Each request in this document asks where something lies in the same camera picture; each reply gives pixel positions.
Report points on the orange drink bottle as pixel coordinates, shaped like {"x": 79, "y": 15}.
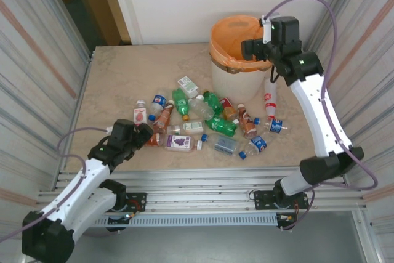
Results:
{"x": 156, "y": 139}

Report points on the small bottle pink label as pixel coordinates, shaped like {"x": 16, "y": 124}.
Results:
{"x": 140, "y": 116}

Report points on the brown tea bottle white cap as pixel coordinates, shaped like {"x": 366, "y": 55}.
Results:
{"x": 163, "y": 119}

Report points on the Pepsi bottle blue cap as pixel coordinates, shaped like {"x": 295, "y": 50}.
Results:
{"x": 275, "y": 126}
{"x": 258, "y": 144}
{"x": 158, "y": 101}

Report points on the clear bottle purple grape label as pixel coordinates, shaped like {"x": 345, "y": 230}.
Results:
{"x": 178, "y": 142}

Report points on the green plastic bottle orange cap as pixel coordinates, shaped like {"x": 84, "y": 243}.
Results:
{"x": 179, "y": 103}

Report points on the clear bottle green white label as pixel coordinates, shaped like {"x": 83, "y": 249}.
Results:
{"x": 187, "y": 86}
{"x": 192, "y": 126}

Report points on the white bottle red label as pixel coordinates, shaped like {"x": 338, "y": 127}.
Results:
{"x": 270, "y": 99}

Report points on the green plastic bottle yellow cap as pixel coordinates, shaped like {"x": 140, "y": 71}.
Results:
{"x": 221, "y": 126}
{"x": 214, "y": 101}

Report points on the clear plastic bottle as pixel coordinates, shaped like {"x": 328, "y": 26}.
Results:
{"x": 200, "y": 107}

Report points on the brown tea bottle orange label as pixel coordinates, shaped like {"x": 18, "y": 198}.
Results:
{"x": 247, "y": 123}

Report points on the clear bottle blue label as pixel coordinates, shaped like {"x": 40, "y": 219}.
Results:
{"x": 224, "y": 144}

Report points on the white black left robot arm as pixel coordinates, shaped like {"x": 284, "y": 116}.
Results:
{"x": 89, "y": 176}

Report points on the orange plastic bin liner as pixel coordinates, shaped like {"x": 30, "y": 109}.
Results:
{"x": 224, "y": 33}

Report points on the white plastic bin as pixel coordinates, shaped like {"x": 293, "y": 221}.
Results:
{"x": 234, "y": 86}

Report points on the amber bottle red label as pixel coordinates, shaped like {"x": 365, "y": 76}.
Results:
{"x": 227, "y": 104}

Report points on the aluminium rail base frame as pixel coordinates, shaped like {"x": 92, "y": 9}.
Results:
{"x": 200, "y": 183}

